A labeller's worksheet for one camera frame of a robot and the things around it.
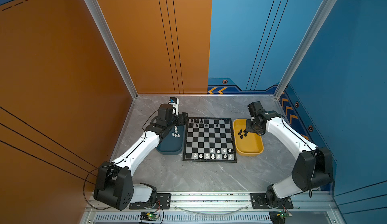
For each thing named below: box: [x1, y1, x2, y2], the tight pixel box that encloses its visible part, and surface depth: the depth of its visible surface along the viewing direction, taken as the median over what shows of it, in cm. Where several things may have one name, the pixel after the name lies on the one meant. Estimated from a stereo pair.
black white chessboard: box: [182, 117, 238, 163], surface depth 94 cm
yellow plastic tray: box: [232, 119, 265, 157], surface depth 95 cm
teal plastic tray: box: [156, 123, 186, 156], surface depth 94 cm
